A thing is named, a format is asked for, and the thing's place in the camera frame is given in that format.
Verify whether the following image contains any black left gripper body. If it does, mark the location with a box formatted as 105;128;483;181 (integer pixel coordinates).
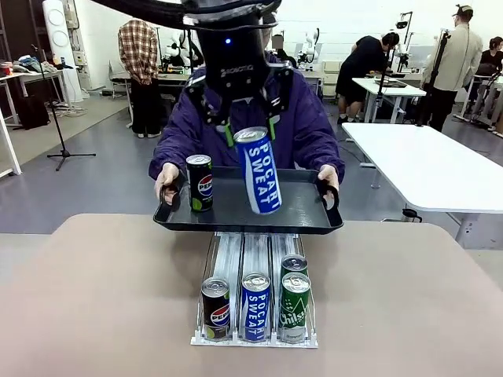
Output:
195;17;273;115

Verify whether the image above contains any black Pepsi can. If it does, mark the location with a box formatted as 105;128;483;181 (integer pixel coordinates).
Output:
185;154;215;214
200;276;231;341

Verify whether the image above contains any blue Pocari Sweat can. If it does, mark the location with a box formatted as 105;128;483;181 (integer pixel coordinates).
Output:
233;126;283;215
240;272;272;342

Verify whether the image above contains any black plastic serving tray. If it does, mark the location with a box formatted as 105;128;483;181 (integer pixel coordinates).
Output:
152;167;345;236

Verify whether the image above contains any person's right forearm purple sleeve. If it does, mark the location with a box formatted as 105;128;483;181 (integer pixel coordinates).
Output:
148;129;189;178

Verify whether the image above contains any person's left forearm purple sleeve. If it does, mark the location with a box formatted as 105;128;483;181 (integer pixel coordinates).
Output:
310;133;346;181

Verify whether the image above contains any person in purple jacket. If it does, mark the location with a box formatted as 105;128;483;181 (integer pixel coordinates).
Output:
148;11;346;185

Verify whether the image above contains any dark-haired person in dark clothes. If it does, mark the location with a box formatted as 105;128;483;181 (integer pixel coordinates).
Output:
271;34;296;68

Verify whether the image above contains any person in black shirt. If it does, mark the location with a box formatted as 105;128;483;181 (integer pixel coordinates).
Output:
336;31;400;125

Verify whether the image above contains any person in plaid shirt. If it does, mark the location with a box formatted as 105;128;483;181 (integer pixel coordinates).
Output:
117;19;162;138

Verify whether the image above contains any person in beige sweater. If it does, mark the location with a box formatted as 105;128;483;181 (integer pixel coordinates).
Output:
420;4;484;133

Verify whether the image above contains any seated person with black hair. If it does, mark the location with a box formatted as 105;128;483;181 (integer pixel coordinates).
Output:
479;37;503;78

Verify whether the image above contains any person's right hand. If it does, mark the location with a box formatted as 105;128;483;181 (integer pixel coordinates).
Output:
154;163;181;206

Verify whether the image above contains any person's left hand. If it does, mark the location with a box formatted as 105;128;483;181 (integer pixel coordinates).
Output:
317;164;340;197

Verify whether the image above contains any white drawer cabinet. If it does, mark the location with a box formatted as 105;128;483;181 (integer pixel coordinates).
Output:
322;60;343;95

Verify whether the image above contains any white background desk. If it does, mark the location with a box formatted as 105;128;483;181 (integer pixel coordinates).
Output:
351;77;428;123

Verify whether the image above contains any white can dispenser rack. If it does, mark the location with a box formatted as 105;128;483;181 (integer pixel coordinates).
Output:
190;231;319;350

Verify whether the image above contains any black pole stand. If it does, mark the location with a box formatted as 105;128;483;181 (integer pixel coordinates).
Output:
416;30;452;127

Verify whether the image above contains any black tripod stand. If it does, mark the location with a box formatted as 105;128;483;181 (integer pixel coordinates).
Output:
31;43;97;172

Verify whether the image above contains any large white table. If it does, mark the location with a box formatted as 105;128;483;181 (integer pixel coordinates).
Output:
340;121;503;249

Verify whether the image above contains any white tower air conditioner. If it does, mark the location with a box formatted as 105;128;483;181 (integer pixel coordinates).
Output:
42;0;86;102

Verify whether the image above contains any green Chilsung cider can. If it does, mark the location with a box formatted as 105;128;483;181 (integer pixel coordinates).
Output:
279;272;312;345
281;254;309;276

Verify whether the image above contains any black bag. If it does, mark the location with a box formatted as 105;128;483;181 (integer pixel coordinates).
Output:
17;93;51;130

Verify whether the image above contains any white table with clutter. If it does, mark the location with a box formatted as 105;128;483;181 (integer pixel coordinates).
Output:
0;69;72;126

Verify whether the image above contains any pile of clothes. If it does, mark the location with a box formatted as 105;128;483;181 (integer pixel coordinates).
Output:
13;54;60;75

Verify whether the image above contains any white desk frame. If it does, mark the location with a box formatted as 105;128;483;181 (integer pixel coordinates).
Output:
0;108;24;178

